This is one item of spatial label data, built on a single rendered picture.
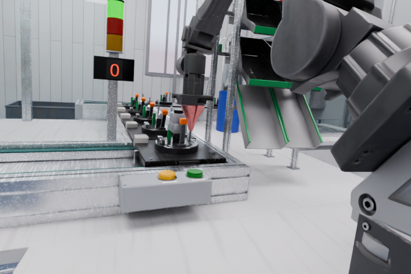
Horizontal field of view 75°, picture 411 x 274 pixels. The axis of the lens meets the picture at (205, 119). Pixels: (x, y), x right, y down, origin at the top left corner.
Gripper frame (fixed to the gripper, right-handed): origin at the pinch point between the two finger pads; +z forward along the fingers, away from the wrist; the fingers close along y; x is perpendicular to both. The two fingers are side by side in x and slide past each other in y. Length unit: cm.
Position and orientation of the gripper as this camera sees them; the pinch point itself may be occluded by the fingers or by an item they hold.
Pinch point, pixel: (190, 127)
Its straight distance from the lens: 73.6
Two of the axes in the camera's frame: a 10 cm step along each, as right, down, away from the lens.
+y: -9.2, -0.1, -4.0
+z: -0.7, 9.9, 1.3
